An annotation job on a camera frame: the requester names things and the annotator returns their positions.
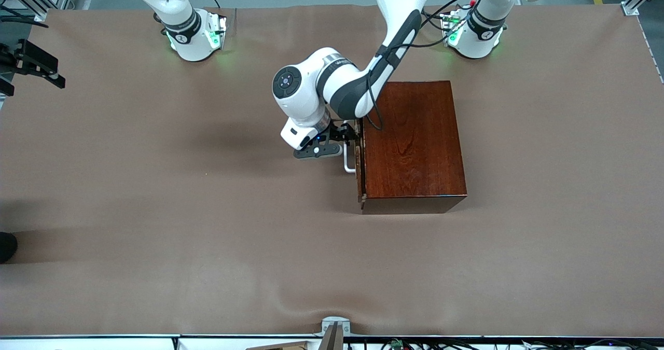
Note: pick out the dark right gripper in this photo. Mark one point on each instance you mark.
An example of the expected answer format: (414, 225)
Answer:
(32, 59)

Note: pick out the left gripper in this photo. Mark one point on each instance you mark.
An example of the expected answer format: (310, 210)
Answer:
(341, 131)

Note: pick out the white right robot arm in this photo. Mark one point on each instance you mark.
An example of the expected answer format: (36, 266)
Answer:
(187, 39)

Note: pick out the dark brown wooden cabinet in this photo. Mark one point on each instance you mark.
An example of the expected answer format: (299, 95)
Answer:
(415, 148)

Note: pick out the brown table cloth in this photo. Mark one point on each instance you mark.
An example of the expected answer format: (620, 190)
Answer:
(207, 236)

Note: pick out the black rounded object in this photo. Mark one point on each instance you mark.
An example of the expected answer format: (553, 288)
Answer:
(6, 247)

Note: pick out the brown cardboard piece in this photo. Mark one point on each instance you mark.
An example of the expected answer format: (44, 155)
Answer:
(282, 346)

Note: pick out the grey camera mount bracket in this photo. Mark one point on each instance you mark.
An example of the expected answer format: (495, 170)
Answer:
(334, 323)

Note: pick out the white table edge rail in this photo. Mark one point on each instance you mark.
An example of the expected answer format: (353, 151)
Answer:
(104, 342)

